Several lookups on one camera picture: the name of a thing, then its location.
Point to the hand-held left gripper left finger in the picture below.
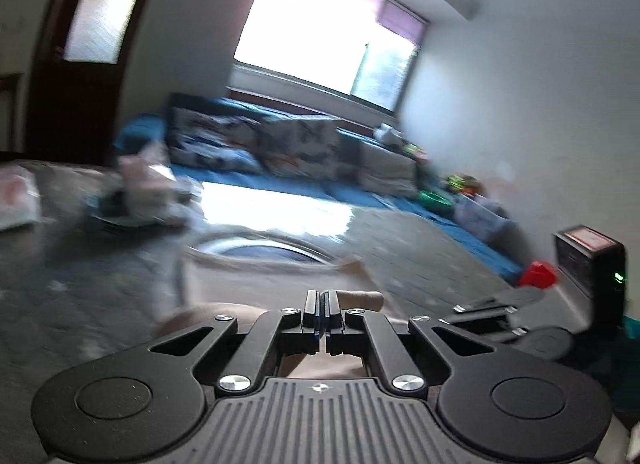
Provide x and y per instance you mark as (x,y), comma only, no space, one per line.
(314,336)

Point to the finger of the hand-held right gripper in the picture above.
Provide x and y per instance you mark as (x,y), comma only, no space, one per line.
(492,326)
(492,304)

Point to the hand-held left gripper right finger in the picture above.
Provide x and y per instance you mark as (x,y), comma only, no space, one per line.
(331,319)

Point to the cream garment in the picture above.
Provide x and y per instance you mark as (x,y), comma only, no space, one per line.
(357,300)

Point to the red plastic stool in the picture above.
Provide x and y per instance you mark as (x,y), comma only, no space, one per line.
(537,275)

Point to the clear plastic storage box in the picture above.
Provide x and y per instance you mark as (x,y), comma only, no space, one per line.
(482,219)

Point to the round built-in table burner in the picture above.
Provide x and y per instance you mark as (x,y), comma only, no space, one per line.
(260,251)

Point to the green plastic bowl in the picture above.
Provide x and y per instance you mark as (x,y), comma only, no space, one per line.
(435,199)

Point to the green plush toy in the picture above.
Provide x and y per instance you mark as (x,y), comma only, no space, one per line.
(457,181)

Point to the grey pillow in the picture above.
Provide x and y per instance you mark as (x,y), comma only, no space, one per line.
(387,169)

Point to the pink and green toy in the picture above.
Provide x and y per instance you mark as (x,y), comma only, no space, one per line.
(412,149)

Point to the large butterfly print pillow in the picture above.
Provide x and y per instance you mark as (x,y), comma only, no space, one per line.
(300,144)

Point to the panda plush toy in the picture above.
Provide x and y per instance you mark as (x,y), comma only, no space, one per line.
(387,134)

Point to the folded butterfly print quilt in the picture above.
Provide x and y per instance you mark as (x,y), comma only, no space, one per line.
(220,160)

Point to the small butterfly print pillow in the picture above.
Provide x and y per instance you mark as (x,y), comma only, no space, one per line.
(210,132)

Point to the blue sofa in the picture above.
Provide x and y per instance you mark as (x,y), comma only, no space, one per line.
(235,108)

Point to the window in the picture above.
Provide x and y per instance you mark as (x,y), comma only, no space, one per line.
(300,29)

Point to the white plastic bag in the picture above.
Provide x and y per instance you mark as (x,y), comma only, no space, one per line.
(17,199)

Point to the dark wooden door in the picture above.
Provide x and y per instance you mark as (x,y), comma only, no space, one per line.
(75,104)

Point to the dark wooden frame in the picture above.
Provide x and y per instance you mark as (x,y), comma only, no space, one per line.
(12,114)

